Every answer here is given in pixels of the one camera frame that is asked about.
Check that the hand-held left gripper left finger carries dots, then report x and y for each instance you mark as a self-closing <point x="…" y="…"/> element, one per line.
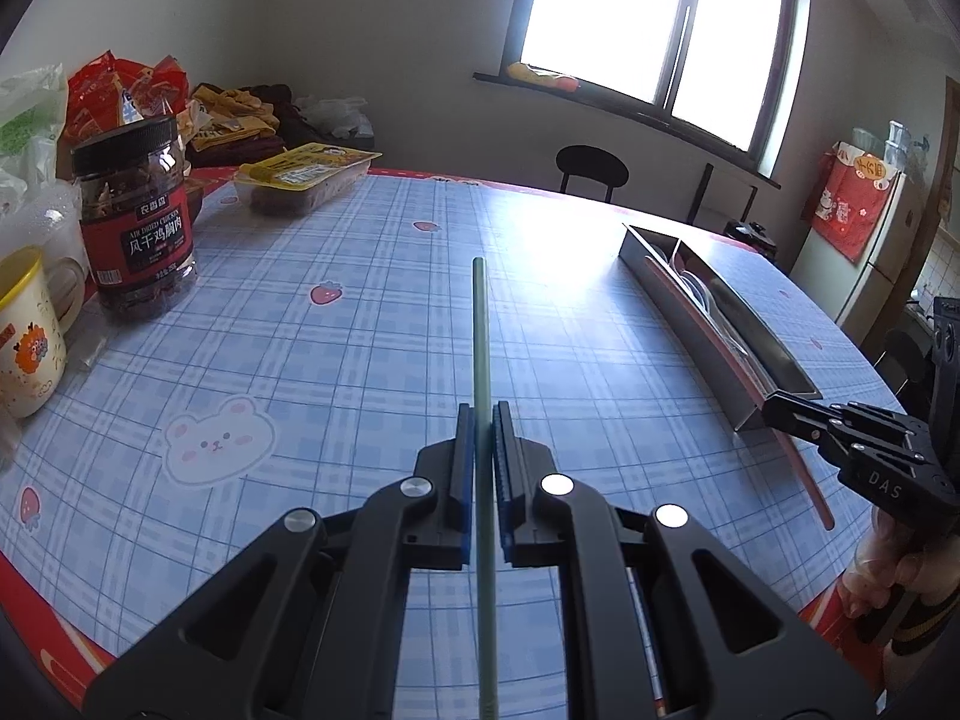
<point x="465" y="480"/>

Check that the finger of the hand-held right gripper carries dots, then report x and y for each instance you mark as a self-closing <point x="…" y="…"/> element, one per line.
<point x="795" y="412"/>

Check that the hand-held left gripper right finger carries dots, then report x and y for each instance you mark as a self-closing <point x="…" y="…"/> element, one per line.
<point x="502" y="487"/>

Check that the stainless steel utensil tray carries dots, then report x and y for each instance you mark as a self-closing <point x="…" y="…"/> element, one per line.
<point x="772" y="360"/>

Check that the green chopstick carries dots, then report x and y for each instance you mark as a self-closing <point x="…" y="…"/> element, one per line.
<point x="482" y="330"/>

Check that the person's right forearm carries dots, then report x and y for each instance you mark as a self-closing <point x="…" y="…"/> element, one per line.
<point x="919" y="645"/>

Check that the person's right hand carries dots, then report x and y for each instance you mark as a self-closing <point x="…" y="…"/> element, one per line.
<point x="877" y="562"/>

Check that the black round chair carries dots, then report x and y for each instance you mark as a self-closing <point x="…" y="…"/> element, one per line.
<point x="592" y="161"/>
<point x="900" y="360"/>

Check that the white spoon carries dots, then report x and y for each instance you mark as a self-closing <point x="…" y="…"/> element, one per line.
<point x="697" y="285"/>

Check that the white fridge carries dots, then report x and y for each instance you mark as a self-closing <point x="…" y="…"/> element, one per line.
<point x="885" y="270"/>

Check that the blue plaid tablecloth red border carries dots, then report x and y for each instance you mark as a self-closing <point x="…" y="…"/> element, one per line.
<point x="337" y="360"/>

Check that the black pressure cooker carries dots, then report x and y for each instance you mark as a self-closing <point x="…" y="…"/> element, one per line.
<point x="754" y="240"/>

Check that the red fridge cover cloth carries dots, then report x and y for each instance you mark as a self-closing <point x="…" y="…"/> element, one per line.
<point x="847" y="202"/>

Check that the pale green bowl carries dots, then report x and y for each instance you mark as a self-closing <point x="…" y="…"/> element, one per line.
<point x="866" y="144"/>

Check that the clear plastic bag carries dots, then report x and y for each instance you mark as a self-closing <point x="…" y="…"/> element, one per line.
<point x="920" y="151"/>

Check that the dark window sill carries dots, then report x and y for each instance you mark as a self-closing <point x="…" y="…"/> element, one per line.
<point x="637" y="112"/>

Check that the yellow label food tray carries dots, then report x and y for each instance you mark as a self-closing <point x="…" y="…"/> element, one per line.
<point x="307" y="172"/>

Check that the yellow red soft toy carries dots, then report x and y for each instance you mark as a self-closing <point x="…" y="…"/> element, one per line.
<point x="540" y="77"/>

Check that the snack jar black lid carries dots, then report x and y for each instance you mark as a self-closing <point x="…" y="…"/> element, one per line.
<point x="139" y="225"/>

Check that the pile of clothes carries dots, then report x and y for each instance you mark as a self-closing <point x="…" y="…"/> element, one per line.
<point x="232" y="120"/>

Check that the dark framed window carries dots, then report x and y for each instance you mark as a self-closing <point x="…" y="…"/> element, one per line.
<point x="600" y="15"/>

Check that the cartoon mug yellow rim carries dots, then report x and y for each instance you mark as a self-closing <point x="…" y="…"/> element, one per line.
<point x="30" y="345"/>

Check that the clear plastic container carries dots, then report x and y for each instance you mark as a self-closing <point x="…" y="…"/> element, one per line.
<point x="52" y="225"/>

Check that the red snack bags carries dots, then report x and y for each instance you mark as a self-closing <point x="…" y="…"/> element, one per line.
<point x="112" y="90"/>

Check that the white green plastic bag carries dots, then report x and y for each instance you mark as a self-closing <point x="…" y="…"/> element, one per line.
<point x="26" y="127"/>

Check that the black folding metal frame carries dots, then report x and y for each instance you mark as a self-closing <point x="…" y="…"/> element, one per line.
<point x="705" y="195"/>

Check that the wooden door frame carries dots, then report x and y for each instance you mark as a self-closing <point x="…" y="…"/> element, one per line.
<point x="946" y="187"/>

